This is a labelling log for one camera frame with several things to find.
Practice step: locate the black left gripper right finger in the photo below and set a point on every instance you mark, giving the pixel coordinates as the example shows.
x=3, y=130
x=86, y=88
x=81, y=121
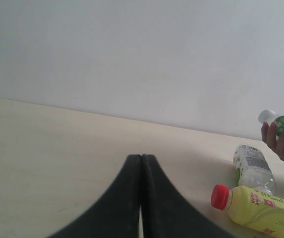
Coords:
x=165, y=212

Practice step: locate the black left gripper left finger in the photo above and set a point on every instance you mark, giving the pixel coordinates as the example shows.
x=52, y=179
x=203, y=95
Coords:
x=116, y=213

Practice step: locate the white green label bottle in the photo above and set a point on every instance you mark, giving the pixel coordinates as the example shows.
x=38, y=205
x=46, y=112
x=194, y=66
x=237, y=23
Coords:
x=270, y=118

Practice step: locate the yellow label bottle red cap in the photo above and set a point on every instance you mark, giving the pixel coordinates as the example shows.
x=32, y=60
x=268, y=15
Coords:
x=251, y=208

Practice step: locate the clear bottle white text label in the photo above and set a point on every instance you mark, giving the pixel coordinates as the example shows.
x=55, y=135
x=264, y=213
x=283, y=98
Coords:
x=252, y=169

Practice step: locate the open bare human hand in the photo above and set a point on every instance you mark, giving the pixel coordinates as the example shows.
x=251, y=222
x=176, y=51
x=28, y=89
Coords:
x=283, y=148

